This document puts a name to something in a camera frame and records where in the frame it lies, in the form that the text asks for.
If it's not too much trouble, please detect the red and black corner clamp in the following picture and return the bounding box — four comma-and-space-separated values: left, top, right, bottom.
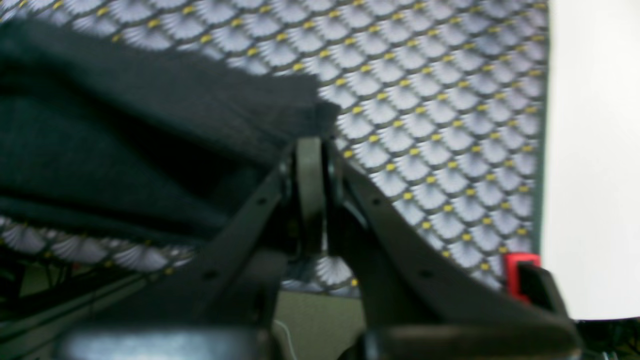
503, 251, 569, 317

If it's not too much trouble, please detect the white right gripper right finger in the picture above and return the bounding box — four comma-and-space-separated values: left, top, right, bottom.
323, 141, 345, 211

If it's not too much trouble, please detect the fan-patterned table cloth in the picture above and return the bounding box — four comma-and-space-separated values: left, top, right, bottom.
1, 0, 548, 289

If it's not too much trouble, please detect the dark grey T-shirt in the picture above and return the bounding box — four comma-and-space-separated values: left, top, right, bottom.
1, 19, 341, 244

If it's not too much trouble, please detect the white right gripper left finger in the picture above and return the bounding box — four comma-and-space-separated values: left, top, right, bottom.
294, 137, 326, 256

